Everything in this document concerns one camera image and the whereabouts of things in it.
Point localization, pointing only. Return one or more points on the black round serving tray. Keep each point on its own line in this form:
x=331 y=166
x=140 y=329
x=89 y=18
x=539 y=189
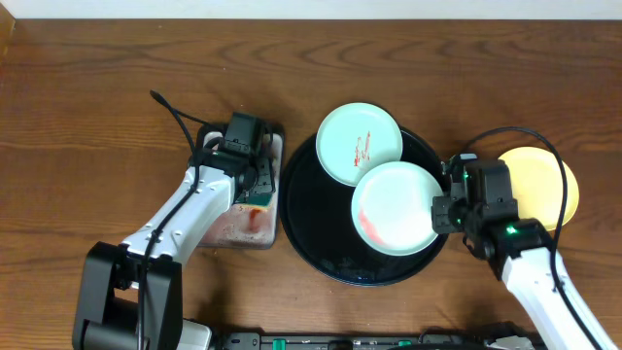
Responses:
x=315 y=213

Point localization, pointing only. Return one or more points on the green scrubbing sponge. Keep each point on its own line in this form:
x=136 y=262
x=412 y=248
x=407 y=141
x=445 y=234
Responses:
x=259 y=199

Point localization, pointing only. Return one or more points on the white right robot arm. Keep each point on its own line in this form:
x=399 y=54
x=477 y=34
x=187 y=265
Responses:
x=521 y=255

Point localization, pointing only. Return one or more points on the light green plate with ketchup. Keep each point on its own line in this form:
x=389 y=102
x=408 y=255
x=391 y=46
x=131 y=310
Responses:
x=354 y=138

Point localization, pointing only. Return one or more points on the yellow plate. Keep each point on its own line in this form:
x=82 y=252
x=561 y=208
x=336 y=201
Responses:
x=536 y=183

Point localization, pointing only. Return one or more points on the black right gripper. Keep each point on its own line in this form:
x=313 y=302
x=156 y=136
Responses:
x=439 y=219

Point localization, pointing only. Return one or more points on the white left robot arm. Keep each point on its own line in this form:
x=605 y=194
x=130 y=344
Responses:
x=131 y=294

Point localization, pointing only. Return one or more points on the pale green plate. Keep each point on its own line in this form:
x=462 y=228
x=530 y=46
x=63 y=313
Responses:
x=391 y=208

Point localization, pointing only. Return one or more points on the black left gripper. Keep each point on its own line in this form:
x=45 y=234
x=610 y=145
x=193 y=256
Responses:
x=262 y=173

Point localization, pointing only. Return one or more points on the black rectangular soapy water tray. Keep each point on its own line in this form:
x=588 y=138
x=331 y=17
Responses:
x=248 y=227

